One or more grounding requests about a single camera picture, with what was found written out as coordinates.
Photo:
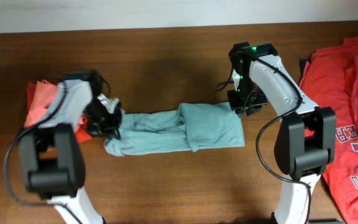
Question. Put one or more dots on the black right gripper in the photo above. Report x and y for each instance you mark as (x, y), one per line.
(239, 107)

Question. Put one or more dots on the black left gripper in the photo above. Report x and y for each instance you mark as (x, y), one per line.
(110, 130)

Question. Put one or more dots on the light blue t-shirt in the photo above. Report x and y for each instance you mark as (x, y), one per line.
(189, 128)

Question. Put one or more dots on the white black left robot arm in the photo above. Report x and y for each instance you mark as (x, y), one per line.
(52, 164)

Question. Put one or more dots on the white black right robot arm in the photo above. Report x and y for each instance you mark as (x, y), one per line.
(306, 137)

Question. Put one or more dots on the folded red shirt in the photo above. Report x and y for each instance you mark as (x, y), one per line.
(82, 130)

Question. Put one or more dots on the folded pink shirt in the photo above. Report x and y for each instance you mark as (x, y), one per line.
(69, 97)

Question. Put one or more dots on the red printed t-shirt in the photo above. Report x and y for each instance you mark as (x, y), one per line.
(331, 79)

